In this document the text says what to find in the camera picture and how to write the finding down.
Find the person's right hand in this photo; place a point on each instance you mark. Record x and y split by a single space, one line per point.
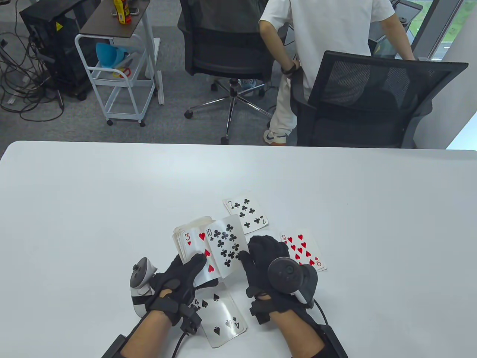
264 250

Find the person's left hand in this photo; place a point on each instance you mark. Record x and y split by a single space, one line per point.
171 287

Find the black spades playing card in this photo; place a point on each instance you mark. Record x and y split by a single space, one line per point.
220 317

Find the deck of playing cards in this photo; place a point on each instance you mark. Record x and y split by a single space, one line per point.
190 223

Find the person's right forearm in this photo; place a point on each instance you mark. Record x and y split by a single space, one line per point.
298 335

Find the black forearm sensor box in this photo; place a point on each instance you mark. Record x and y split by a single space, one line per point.
334 343
114 346

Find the person's left forearm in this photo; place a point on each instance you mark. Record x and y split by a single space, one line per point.
145 337

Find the grey white handheld controller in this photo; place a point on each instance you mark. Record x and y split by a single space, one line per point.
292 278
141 276

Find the black wristwatch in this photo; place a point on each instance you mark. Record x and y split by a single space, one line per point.
287 69

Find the black chair with chrome base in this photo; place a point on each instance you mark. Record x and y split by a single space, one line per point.
231 63

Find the black mesh office chair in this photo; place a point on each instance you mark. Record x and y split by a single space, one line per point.
410 112

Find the white rolling cart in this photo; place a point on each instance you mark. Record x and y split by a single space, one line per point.
123 82

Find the red yellow plastic toy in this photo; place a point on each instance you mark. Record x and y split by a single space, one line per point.
123 72

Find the black computer tower glass panel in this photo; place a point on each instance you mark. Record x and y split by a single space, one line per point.
384 48

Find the blue plastic funnel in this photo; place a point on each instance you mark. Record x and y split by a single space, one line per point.
108 56

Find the black computer tower yellow sticker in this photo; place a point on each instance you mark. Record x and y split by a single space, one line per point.
56 56

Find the white side table brown top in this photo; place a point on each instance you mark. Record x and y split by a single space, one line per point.
111 26

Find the orange red bottle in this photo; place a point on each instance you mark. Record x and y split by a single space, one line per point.
128 15

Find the yellow bottle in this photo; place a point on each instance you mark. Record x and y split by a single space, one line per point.
120 11

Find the dark grey desk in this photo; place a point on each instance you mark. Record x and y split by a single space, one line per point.
411 7

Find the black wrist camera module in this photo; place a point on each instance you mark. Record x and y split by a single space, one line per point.
190 319
262 311

